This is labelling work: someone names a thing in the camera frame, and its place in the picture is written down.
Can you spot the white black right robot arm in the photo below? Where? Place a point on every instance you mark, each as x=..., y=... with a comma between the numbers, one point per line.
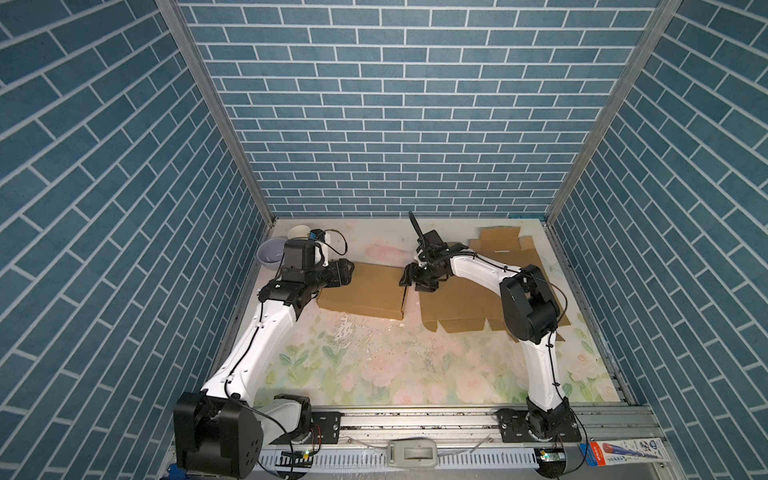
x=531, y=313

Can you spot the brown cardboard box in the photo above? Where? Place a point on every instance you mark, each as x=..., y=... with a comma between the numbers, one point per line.
x=374, y=291

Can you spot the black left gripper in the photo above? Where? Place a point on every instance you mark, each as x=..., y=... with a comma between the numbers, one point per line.
x=338, y=272

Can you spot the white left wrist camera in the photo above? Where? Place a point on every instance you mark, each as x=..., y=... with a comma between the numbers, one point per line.
x=319, y=237

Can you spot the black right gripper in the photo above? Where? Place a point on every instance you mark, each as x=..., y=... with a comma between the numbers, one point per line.
x=410, y=274

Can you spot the white ceramic mug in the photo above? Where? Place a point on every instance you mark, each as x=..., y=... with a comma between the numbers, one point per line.
x=301, y=232

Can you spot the white red blue tube box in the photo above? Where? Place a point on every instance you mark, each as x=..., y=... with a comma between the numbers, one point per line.
x=621, y=452

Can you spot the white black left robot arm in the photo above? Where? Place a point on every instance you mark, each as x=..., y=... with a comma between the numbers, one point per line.
x=218, y=430

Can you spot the lavender speckled ceramic cup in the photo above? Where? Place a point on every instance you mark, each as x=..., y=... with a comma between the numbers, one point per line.
x=270, y=253

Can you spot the grey metal corner post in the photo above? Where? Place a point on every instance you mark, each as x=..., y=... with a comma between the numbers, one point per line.
x=173, y=17
x=656, y=26

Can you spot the brown cardboard sheet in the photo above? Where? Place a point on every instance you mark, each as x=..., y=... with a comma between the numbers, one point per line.
x=460, y=305

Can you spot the grey metal corner post right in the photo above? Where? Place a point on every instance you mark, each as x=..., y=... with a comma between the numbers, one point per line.
x=656, y=26

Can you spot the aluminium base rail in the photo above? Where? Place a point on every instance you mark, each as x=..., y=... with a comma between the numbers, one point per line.
x=354, y=440

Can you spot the grey metal corner post left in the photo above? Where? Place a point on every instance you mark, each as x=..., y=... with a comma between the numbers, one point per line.
x=173, y=17

